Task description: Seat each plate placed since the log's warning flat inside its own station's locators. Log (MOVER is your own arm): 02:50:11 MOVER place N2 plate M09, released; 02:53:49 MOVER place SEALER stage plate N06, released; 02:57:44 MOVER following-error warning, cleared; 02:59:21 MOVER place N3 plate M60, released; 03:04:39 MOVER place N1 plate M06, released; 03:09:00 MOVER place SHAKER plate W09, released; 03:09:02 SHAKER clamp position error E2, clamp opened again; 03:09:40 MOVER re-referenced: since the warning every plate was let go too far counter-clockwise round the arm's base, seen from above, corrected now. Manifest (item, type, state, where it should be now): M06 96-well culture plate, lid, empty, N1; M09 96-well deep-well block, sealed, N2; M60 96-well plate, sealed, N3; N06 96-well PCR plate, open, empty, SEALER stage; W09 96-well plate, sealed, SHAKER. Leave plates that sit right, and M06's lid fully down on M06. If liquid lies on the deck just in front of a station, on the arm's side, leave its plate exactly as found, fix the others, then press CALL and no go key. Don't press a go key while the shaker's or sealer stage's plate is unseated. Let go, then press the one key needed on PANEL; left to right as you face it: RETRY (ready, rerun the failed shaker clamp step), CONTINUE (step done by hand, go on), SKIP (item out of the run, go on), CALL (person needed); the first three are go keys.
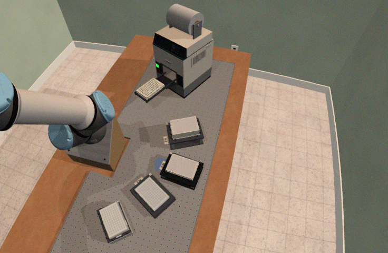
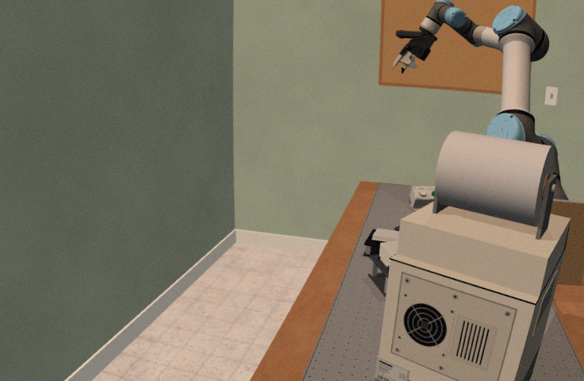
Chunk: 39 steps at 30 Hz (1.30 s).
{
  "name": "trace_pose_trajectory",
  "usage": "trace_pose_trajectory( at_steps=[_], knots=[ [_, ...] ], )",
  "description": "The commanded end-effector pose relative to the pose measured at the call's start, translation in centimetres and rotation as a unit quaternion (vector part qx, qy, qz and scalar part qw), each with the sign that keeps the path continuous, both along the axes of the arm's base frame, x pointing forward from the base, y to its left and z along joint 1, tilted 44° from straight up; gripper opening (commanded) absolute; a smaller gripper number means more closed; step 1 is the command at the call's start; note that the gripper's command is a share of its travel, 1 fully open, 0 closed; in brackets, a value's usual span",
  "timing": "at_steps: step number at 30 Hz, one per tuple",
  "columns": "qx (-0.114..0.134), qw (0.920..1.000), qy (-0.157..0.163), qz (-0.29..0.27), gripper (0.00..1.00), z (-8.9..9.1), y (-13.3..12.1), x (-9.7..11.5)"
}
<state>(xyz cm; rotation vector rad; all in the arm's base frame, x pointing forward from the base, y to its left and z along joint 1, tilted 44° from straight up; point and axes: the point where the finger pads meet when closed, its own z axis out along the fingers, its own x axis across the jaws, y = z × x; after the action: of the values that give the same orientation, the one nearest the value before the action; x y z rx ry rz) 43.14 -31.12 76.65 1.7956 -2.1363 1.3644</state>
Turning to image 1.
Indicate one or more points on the beige horizontal cylinder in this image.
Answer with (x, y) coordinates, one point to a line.
(183, 18)

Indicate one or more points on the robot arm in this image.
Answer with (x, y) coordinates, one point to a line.
(63, 114)

